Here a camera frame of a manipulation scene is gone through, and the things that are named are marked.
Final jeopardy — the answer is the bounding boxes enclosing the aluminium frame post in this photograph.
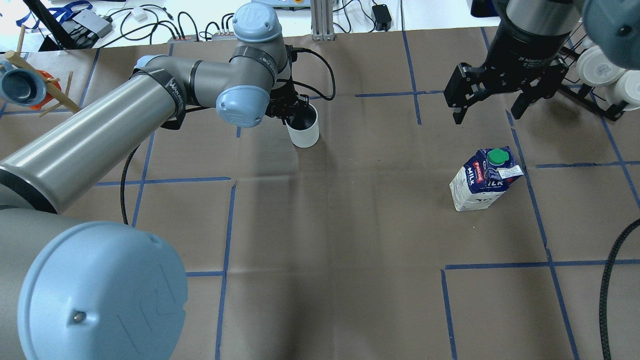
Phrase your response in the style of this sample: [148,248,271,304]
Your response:
[310,0,336,41]

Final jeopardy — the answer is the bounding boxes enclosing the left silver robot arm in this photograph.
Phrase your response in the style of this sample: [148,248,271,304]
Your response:
[1,2,291,360]

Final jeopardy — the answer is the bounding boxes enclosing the orange mug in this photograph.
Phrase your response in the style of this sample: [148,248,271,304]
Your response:
[29,70,62,111]

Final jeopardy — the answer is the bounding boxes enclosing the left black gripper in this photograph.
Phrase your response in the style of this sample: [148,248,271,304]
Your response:
[265,77,310,121]

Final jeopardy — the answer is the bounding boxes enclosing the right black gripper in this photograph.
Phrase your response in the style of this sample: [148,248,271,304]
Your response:
[443,22,570,125]

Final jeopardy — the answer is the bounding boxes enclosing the blue white milk carton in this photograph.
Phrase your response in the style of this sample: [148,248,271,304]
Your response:
[449,146,524,212]

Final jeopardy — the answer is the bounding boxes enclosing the black cup rack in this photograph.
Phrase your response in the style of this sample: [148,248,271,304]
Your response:
[561,25,639,122]

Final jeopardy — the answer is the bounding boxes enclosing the white mug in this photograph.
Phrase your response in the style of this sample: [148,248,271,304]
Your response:
[285,104,320,149]

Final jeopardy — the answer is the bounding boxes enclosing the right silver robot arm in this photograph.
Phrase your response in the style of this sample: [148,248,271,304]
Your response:
[443,0,640,125]

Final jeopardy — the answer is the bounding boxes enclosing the blue mug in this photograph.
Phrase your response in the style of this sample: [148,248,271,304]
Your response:
[0,60,46,107]

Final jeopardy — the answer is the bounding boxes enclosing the black braided cable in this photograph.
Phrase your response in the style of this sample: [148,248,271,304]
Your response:
[292,47,337,102]

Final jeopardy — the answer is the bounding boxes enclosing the black power adapter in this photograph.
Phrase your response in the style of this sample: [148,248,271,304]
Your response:
[371,4,393,32]

